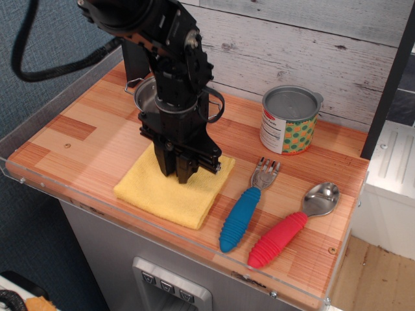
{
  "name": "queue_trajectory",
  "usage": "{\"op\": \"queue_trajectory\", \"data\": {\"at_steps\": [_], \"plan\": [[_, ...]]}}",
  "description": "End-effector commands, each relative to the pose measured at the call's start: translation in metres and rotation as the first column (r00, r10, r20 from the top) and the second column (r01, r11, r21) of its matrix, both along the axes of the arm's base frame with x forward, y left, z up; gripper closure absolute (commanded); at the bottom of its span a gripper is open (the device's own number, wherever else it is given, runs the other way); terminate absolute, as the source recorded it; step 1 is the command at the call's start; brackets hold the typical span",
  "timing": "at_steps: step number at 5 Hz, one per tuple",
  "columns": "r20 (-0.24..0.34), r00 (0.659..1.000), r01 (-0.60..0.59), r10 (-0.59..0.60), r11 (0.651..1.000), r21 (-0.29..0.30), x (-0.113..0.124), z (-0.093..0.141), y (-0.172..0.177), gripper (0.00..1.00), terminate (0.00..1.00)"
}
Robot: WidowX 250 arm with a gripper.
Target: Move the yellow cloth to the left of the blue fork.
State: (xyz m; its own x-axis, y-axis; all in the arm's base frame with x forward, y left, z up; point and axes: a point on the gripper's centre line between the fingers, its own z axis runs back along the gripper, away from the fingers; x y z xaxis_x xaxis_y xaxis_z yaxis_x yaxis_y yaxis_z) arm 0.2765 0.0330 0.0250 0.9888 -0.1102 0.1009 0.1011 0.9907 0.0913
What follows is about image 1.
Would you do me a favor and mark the red handled spoon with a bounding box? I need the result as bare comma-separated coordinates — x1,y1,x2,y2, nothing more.
248,182,340,269

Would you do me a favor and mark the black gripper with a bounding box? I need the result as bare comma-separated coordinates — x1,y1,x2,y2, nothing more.
139,97,222,184

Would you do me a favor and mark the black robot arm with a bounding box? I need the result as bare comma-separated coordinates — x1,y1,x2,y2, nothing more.
78,1,225,183

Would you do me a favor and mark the small steel pot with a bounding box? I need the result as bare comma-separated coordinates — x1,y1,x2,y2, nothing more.
124,76,225,123

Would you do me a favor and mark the clear acrylic table guard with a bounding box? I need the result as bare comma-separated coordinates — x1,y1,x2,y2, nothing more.
1,63,368,310

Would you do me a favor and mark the blue handled fork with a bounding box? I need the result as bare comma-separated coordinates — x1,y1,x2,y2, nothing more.
219,157,281,253

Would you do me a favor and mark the silver dispenser button panel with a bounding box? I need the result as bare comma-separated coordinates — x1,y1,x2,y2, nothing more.
132,257,213,310

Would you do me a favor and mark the toy food can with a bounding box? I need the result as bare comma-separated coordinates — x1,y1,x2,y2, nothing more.
259,86,324,156

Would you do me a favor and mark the black vertical frame post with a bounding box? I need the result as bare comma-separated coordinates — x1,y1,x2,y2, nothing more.
361,4,414,160

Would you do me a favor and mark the yellow object at corner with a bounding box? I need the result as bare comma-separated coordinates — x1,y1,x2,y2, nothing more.
25,296,58,311

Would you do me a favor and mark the yellow cloth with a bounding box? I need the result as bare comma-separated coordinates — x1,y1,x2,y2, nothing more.
113,144,235,230

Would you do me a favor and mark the black braided cable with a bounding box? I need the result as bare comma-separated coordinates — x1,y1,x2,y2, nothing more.
11,0,119,82

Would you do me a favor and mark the white cabinet at right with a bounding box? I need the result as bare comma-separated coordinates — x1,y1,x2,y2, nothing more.
351,121,414,259

